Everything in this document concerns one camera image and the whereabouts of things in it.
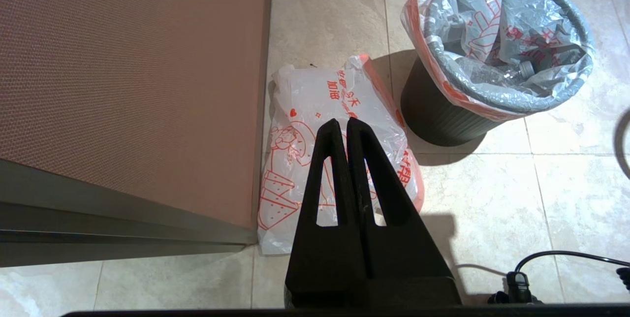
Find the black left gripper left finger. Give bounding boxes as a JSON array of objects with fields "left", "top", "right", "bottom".
[{"left": 284, "top": 118, "right": 368, "bottom": 309}]

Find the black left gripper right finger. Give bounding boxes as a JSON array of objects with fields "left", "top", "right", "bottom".
[{"left": 347, "top": 118, "right": 462, "bottom": 309}]

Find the white garbage bag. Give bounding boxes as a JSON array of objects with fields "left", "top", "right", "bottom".
[{"left": 401, "top": 0, "right": 594, "bottom": 121}]

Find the black round trash bin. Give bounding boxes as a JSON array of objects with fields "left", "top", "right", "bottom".
[{"left": 400, "top": 0, "right": 596, "bottom": 148}]

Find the empty white red-printed plastic bag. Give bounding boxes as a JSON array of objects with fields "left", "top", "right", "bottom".
[{"left": 257, "top": 54, "right": 425, "bottom": 256}]

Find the clear plastic bottle grey cap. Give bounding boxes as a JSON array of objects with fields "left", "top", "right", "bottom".
[{"left": 455, "top": 56, "right": 538, "bottom": 86}]

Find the black cable with plug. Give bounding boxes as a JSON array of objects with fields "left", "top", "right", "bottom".
[{"left": 490, "top": 251, "right": 630, "bottom": 305}]

